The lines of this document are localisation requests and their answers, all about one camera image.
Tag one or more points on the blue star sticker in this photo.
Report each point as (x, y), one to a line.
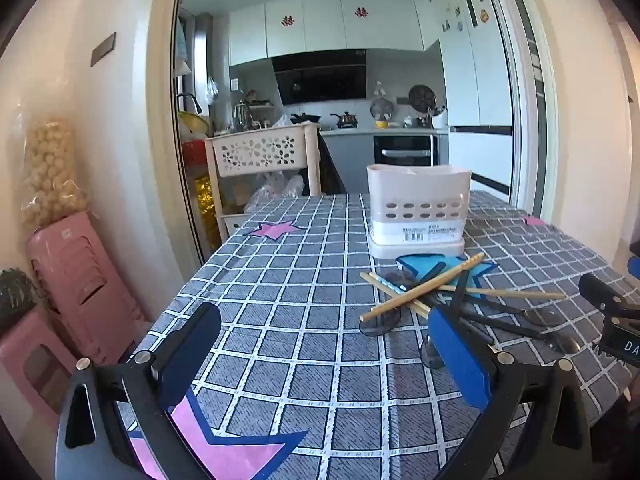
(417, 266)

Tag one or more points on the white upper cabinets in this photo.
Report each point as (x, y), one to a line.
(325, 25)

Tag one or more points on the gold foil bag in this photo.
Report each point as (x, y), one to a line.
(206, 210)

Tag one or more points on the bag of white balls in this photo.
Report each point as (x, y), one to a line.
(52, 175)

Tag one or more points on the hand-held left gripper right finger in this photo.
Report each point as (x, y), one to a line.
(457, 355)

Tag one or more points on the patterned wooden chopstick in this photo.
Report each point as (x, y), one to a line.
(395, 287)

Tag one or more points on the hanging plastic bag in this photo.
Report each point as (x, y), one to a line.
(212, 90)

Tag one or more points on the small cooking pot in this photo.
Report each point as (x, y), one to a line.
(346, 120)

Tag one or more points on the grey wall switch plate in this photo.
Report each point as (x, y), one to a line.
(103, 49)

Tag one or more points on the yellow plastic basin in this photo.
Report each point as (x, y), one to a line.
(194, 124)

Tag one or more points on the black built-in oven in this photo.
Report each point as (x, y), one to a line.
(402, 157)

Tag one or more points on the clear plastic bags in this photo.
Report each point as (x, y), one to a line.
(275, 192)

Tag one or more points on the dark round hanging rack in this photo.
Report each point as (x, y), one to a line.
(422, 98)

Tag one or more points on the beige plastic storage cart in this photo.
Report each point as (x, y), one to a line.
(260, 152)

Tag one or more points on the grey checked tablecloth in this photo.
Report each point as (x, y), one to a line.
(300, 320)

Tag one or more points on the white plastic bag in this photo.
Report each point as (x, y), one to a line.
(282, 121)

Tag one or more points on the pink plastic stool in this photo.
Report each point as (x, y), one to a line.
(30, 360)

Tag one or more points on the red paper decal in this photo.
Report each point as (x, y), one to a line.
(287, 20)
(359, 12)

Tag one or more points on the yellow bowl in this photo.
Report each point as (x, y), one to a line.
(382, 123)

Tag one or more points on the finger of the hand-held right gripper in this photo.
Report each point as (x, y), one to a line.
(602, 292)

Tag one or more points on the grey round hanging strainer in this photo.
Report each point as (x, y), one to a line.
(381, 108)

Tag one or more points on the black kitchen faucet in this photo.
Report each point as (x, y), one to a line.
(190, 100)

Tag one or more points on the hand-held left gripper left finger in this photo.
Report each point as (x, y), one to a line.
(192, 355)

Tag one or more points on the dark green plant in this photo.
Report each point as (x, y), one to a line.
(15, 295)

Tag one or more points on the white container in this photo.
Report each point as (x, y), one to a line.
(439, 120)

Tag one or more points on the black range hood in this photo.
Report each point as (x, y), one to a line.
(322, 77)

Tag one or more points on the black wok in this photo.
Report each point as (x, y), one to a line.
(305, 118)

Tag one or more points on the stack of pink plastic stools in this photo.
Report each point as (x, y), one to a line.
(75, 270)

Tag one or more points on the white plastic utensil holder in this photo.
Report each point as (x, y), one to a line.
(417, 220)

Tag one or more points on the grey kitchen counter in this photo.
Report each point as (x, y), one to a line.
(357, 160)

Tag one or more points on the pink star sticker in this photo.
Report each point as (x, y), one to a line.
(534, 220)
(215, 452)
(274, 230)

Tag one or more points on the white refrigerator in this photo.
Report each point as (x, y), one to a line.
(475, 85)

